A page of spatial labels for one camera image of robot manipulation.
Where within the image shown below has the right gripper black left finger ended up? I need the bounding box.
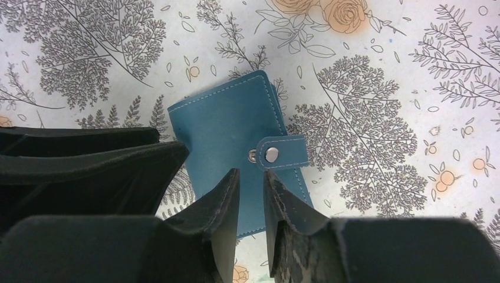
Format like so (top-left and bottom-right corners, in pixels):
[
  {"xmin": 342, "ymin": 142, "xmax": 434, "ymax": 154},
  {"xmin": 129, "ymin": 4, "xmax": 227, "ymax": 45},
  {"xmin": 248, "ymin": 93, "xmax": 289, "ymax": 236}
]
[{"xmin": 1, "ymin": 169, "xmax": 240, "ymax": 282}]

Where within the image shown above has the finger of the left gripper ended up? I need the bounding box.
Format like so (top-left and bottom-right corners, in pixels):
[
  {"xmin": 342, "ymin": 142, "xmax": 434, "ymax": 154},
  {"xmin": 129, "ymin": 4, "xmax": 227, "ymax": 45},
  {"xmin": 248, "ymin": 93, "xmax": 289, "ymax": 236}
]
[
  {"xmin": 1, "ymin": 142, "xmax": 189, "ymax": 233},
  {"xmin": 1, "ymin": 127, "xmax": 160, "ymax": 157}
]

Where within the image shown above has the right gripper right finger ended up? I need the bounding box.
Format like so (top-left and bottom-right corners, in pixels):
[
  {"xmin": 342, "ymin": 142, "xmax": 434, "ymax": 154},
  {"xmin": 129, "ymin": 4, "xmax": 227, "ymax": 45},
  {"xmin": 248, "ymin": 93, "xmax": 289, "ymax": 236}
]
[{"xmin": 264, "ymin": 171, "xmax": 499, "ymax": 282}]

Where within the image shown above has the blue leather card holder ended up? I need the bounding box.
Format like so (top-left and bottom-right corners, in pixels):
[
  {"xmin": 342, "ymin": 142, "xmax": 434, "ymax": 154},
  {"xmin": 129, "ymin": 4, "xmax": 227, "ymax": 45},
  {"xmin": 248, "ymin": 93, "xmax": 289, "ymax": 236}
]
[{"xmin": 167, "ymin": 70, "xmax": 311, "ymax": 238}]

